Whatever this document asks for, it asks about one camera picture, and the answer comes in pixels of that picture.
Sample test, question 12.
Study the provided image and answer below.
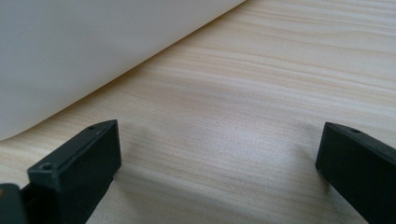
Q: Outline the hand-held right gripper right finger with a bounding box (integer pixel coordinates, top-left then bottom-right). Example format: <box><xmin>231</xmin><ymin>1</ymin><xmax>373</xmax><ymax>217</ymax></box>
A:
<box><xmin>315</xmin><ymin>121</ymin><xmax>396</xmax><ymax>224</ymax></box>

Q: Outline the white mat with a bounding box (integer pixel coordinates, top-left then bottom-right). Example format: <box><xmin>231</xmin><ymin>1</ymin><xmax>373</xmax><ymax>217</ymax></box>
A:
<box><xmin>0</xmin><ymin>0</ymin><xmax>247</xmax><ymax>142</ymax></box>

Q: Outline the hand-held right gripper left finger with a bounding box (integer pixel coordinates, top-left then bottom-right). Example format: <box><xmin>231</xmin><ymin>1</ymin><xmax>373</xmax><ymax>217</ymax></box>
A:
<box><xmin>20</xmin><ymin>119</ymin><xmax>122</xmax><ymax>224</ymax></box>

